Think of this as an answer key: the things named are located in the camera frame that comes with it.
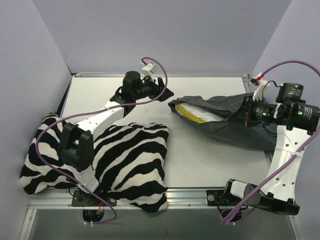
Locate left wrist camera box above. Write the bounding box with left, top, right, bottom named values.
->
left=141, top=63, right=157, bottom=77

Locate white pillow with yellow edge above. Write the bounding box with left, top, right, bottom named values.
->
left=174, top=103, right=224, bottom=124

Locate dark grey checked pillowcase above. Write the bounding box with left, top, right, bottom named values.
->
left=168, top=93, right=277, bottom=151

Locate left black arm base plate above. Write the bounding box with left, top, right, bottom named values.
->
left=71, top=190, right=117, bottom=207

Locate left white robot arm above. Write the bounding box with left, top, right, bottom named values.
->
left=57, top=71, right=174, bottom=206

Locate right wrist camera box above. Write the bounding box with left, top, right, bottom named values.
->
left=250, top=73, right=268, bottom=101

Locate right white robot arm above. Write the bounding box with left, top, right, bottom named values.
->
left=221, top=80, right=320, bottom=216

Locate aluminium rail frame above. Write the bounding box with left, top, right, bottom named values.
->
left=18, top=72, right=298, bottom=240

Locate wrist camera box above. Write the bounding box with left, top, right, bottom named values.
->
left=250, top=73, right=268, bottom=101
left=141, top=63, right=157, bottom=77

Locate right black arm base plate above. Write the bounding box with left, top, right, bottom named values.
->
left=205, top=188, right=242, bottom=207

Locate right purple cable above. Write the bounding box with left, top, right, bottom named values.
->
left=219, top=59, right=320, bottom=226

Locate zebra striped cushion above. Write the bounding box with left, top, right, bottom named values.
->
left=19, top=112, right=169, bottom=213

